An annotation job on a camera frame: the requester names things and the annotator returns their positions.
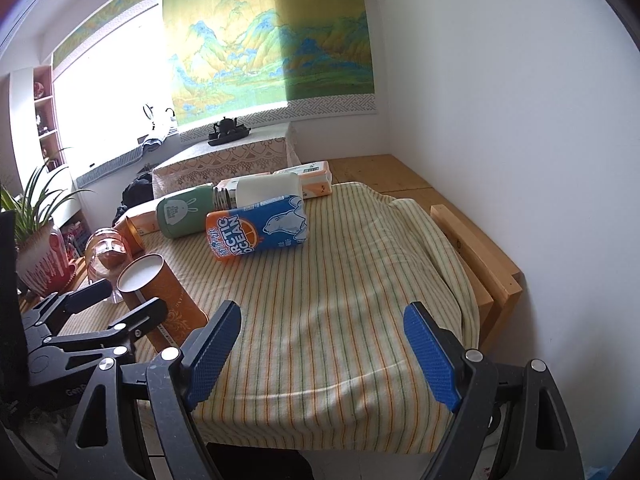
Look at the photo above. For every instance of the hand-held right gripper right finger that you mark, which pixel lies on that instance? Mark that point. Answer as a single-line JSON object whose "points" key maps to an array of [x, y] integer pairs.
{"points": [[432, 362]]}

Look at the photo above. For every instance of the black bag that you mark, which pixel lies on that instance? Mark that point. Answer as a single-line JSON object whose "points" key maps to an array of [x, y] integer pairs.
{"points": [[136, 192]]}

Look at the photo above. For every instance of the black panel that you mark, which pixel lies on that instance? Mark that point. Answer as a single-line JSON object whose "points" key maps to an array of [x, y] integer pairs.
{"points": [[9, 270]]}

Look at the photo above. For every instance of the striped cloth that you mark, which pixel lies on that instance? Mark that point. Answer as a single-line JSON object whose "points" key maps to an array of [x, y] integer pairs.
{"points": [[325, 310]]}

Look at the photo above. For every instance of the orange white tissue pack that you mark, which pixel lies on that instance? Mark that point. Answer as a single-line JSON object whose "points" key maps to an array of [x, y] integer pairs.
{"points": [[315, 180]]}

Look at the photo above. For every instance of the red white plant pot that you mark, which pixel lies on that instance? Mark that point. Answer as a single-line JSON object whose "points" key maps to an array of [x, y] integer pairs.
{"points": [[42, 267]]}

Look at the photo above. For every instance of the patterned cloth covered table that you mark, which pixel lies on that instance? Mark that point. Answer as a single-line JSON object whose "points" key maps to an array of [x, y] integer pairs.
{"points": [[225, 160]]}

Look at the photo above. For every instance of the blue orange can-shaped cup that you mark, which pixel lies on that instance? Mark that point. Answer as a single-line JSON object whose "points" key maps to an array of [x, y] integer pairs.
{"points": [[265, 227]]}

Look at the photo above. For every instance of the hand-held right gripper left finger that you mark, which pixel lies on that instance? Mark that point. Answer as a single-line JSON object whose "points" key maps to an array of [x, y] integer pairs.
{"points": [[212, 360]]}

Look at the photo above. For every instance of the orange paper cup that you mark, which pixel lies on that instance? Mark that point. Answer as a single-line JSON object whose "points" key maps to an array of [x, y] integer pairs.
{"points": [[167, 295]]}

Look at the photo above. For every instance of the black teapot on tray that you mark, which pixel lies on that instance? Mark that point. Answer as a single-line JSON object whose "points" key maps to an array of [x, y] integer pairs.
{"points": [[227, 130]]}

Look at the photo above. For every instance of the folded grey towel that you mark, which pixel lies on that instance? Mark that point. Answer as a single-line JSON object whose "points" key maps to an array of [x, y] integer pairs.
{"points": [[152, 142]]}

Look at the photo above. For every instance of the green potted plant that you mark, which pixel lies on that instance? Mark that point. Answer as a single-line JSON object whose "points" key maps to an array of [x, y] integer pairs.
{"points": [[30, 205]]}

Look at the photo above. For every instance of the clear glass jar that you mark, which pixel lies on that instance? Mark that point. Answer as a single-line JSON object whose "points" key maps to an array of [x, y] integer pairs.
{"points": [[104, 255]]}

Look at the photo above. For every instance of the landscape print curtain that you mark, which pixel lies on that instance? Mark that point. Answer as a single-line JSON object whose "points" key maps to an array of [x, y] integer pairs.
{"points": [[265, 45]]}

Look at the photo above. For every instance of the landscape print valance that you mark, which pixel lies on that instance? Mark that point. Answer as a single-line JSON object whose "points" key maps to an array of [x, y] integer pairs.
{"points": [[107, 22]]}

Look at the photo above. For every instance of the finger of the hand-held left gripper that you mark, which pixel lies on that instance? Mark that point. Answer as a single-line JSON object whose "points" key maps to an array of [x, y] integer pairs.
{"points": [[80, 299], [142, 316]]}

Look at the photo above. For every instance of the green rabbit print bottle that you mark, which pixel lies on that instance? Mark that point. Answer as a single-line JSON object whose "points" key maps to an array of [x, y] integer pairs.
{"points": [[185, 210]]}

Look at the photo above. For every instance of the white and silver bottle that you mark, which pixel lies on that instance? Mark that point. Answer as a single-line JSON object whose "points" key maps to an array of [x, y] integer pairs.
{"points": [[265, 187]]}

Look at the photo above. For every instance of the white pink wall shelf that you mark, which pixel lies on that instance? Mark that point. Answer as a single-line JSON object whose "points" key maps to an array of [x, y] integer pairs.
{"points": [[45, 110]]}

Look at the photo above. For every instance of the orange tube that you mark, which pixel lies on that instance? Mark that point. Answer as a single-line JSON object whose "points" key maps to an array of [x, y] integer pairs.
{"points": [[134, 232]]}

